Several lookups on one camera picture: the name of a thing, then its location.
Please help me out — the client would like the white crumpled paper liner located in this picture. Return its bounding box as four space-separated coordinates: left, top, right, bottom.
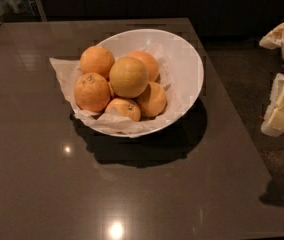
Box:
50 42 189 137

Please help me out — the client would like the small front orange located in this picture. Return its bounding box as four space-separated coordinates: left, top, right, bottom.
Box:
105 98 141 122

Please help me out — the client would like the orange at back left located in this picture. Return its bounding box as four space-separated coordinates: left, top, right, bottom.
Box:
80 46 115 78

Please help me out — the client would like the white ceramic bowl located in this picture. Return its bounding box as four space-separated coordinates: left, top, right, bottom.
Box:
72 29 204 138

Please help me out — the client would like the yellowish orange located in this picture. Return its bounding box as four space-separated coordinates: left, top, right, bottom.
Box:
109 57 149 98

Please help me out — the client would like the orange at front left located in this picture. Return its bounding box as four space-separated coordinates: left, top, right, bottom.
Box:
74 73 111 113

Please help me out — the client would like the orange at back right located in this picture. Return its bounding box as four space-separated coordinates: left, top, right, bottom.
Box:
128 51 159 81

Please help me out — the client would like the orange at front right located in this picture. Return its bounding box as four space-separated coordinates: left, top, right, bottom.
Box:
135 82 167 118

